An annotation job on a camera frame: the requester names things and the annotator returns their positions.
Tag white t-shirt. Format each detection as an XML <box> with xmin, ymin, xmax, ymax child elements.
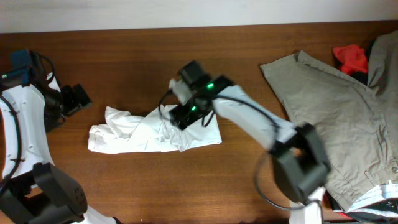
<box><xmin>88</xmin><ymin>105</ymin><xmax>222</xmax><ymax>154</ymax></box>

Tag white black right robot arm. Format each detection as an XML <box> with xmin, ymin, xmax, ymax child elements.
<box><xmin>169</xmin><ymin>76</ymin><xmax>331</xmax><ymax>223</ymax></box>

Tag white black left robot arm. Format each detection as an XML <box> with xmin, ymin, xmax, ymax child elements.
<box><xmin>1</xmin><ymin>73</ymin><xmax>119</xmax><ymax>224</ymax></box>

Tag khaki grey shorts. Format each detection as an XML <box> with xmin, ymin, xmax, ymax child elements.
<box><xmin>261</xmin><ymin>32</ymin><xmax>397</xmax><ymax>210</ymax></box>

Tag red cloth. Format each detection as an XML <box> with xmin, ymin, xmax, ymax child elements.
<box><xmin>332</xmin><ymin>44</ymin><xmax>368</xmax><ymax>75</ymax></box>

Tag dark navy cloth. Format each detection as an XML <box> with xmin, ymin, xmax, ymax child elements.
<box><xmin>351</xmin><ymin>39</ymin><xmax>376</xmax><ymax>86</ymax></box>

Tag grey striped garment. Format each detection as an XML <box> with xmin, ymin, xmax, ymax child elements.
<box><xmin>326</xmin><ymin>184</ymin><xmax>397</xmax><ymax>223</ymax></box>

